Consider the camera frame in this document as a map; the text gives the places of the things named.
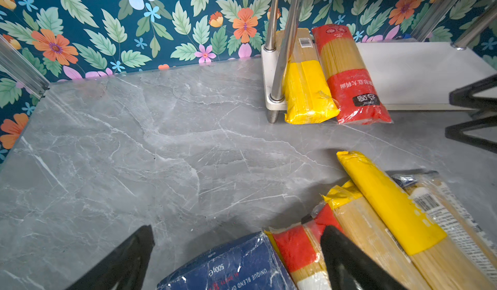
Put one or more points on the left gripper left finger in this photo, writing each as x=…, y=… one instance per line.
x=125, y=267

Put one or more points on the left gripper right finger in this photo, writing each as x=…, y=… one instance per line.
x=348, y=267

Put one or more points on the red-yellow labelled spaghetti pack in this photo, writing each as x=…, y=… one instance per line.
x=298, y=247

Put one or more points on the white-label clear spaghetti pack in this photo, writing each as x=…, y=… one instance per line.
x=429, y=191

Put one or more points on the red spaghetti pack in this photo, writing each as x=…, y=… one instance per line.
x=349, y=81

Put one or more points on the narrow yellow spaghetti pack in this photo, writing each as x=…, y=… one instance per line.
x=439, y=260

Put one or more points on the wide yellow spaghetti pack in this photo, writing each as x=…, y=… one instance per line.
x=309, y=99

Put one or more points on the blue Barilla pasta box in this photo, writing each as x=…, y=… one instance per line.
x=249, y=262

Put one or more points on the yellow-ended spaghetti pack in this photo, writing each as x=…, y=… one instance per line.
x=361, y=224

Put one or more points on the white two-tier shelf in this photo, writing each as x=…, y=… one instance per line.
x=409, y=74

